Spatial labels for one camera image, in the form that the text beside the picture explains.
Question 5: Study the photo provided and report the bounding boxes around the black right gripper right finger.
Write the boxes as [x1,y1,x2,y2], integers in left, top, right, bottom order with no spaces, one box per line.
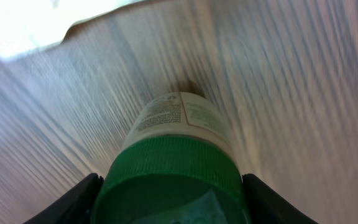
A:
[242,174,317,224]

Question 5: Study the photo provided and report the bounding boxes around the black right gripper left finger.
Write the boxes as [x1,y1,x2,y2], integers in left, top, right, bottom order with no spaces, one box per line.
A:
[24,173,104,224]

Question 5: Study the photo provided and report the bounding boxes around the green lid jar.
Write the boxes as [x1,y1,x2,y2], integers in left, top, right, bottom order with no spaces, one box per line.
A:
[91,92,251,223]

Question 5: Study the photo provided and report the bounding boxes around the beige pouch bag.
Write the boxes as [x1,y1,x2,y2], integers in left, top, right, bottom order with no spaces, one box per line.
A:
[0,0,141,60]

